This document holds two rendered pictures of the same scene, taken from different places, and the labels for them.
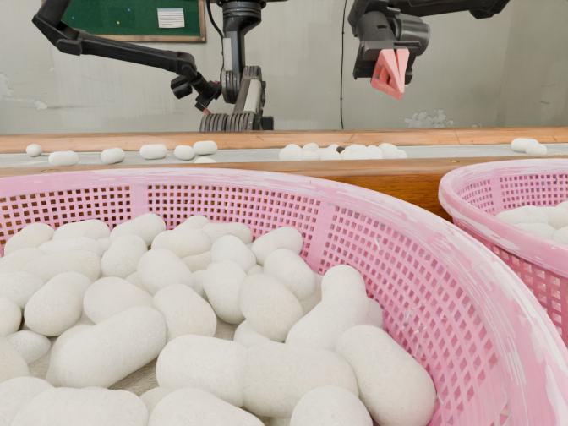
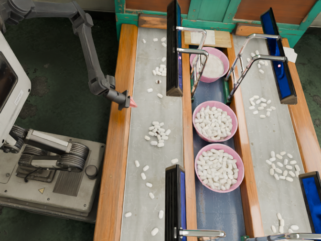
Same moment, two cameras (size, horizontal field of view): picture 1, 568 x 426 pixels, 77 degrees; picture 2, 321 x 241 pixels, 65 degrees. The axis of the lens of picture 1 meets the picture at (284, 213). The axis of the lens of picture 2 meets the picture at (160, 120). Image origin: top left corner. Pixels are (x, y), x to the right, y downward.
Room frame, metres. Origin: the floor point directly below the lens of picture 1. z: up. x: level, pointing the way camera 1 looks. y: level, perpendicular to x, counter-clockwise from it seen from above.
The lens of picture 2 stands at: (0.49, 0.53, 2.02)
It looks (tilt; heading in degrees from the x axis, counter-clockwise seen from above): 61 degrees down; 266
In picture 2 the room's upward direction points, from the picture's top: 11 degrees clockwise
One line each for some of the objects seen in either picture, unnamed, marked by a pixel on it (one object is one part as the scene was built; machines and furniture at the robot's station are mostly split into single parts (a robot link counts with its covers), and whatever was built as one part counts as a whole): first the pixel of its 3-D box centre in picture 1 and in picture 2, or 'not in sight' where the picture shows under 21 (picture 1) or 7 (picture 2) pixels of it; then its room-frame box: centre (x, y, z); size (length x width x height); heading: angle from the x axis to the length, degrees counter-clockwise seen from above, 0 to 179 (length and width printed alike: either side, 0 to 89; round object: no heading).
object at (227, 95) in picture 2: not in sight; (251, 72); (-0.05, -0.48, 0.90); 0.20 x 0.19 x 0.45; 95
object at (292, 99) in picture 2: not in sight; (278, 51); (-0.13, -0.50, 1.08); 0.62 x 0.08 x 0.07; 95
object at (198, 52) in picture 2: not in sight; (184, 67); (0.35, -0.45, 0.90); 0.20 x 0.19 x 0.45; 95
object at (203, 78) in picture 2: not in sight; (208, 66); (0.17, -0.64, 0.72); 0.27 x 0.27 x 0.10
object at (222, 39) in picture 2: not in sight; (207, 38); (0.19, -0.86, 0.77); 0.33 x 0.15 x 0.01; 5
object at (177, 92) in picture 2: not in sight; (175, 42); (0.43, -0.44, 1.08); 0.62 x 0.08 x 0.07; 95
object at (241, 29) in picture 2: not in sight; (256, 30); (-0.14, -0.94, 0.83); 0.30 x 0.06 x 0.07; 5
